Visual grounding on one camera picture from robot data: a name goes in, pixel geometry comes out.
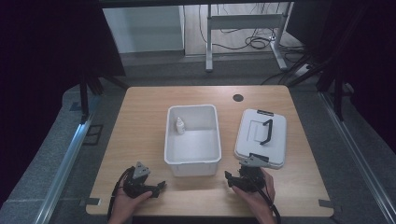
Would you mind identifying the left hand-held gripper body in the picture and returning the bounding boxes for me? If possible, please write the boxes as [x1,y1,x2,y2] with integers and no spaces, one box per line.
[122,161,161,200]

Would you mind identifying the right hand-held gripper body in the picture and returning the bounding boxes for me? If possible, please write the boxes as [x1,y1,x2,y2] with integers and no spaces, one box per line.
[236,153,269,193]

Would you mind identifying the grey lid with black handle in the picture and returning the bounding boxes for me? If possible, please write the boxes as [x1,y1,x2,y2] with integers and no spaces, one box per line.
[233,107,288,171]

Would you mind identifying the white plastic storage bin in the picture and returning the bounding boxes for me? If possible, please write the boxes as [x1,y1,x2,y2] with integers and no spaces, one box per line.
[163,104,222,177]

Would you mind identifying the person's left hand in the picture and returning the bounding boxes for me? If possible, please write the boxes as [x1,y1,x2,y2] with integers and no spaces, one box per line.
[108,189,154,219]

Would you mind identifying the grey tape strip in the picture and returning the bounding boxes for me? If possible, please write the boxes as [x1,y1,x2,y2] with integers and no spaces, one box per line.
[318,199,343,213]
[78,197,103,207]

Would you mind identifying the small white bottle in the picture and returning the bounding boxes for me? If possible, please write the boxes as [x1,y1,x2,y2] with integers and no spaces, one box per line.
[176,117,187,135]

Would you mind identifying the black tripod stand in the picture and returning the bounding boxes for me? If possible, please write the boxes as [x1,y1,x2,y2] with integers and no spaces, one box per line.
[78,70,129,125]

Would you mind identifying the white power strip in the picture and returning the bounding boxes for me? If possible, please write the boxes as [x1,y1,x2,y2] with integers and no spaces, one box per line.
[292,63,313,78]

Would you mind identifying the black metal stand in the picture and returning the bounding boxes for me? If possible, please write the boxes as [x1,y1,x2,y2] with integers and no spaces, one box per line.
[286,6,354,122]

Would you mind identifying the white panel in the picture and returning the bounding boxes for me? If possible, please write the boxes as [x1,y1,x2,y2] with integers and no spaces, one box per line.
[102,5,185,54]

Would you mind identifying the dark curtain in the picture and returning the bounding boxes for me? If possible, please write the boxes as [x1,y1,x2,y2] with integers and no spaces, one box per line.
[0,0,126,208]
[286,0,396,154]

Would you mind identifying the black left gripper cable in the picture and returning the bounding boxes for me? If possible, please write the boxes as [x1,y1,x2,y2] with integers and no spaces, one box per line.
[106,166,135,221]

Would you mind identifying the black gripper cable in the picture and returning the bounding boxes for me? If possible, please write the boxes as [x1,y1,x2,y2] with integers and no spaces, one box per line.
[106,166,135,221]
[254,181,282,224]

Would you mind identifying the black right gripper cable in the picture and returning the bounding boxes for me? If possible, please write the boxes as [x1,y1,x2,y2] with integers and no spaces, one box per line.
[254,181,282,224]

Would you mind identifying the aluminium floor rail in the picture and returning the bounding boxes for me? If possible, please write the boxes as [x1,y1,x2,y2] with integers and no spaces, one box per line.
[33,114,95,224]
[319,91,396,217]

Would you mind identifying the black floor cables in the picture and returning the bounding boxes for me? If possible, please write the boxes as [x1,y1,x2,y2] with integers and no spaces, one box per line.
[198,3,307,86]

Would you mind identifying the grey metal desk frame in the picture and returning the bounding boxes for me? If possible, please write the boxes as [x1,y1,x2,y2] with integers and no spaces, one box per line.
[205,2,294,73]

